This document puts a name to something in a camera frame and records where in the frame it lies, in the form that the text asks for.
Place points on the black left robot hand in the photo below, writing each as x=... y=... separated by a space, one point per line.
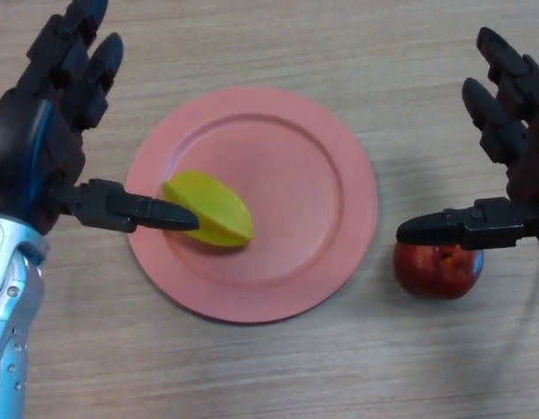
x=33 y=144

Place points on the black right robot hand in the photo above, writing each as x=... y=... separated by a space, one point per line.
x=531 y=174

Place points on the yellow starfruit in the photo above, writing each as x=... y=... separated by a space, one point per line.
x=227 y=211

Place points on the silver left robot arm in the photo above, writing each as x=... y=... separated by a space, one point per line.
x=11 y=305

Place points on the pink round plate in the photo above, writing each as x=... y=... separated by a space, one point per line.
x=295 y=205

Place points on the red apple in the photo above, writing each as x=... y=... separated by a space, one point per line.
x=435 y=275

